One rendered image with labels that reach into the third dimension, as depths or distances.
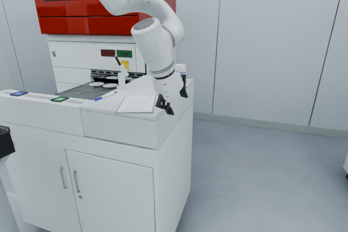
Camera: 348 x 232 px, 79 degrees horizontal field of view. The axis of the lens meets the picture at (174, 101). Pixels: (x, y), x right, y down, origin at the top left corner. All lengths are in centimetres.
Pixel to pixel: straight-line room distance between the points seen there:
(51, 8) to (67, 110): 95
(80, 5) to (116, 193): 118
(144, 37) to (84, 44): 115
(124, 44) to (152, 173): 91
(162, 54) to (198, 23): 224
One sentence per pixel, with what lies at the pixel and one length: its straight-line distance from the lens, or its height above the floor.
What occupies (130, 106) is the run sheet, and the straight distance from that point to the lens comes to 89.
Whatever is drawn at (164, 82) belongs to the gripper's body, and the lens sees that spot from 66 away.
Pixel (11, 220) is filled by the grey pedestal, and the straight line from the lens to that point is 127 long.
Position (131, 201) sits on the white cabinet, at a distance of 109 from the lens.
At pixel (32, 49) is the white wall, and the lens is 449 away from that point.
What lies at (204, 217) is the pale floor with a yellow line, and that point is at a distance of 172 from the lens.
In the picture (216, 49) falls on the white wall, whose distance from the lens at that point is 280.
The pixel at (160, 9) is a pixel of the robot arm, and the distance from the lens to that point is 65.
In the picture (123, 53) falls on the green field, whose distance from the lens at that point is 151.
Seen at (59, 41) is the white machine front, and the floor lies 117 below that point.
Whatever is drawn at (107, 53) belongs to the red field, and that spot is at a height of 110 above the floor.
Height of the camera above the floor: 129
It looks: 20 degrees down
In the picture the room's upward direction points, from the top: straight up
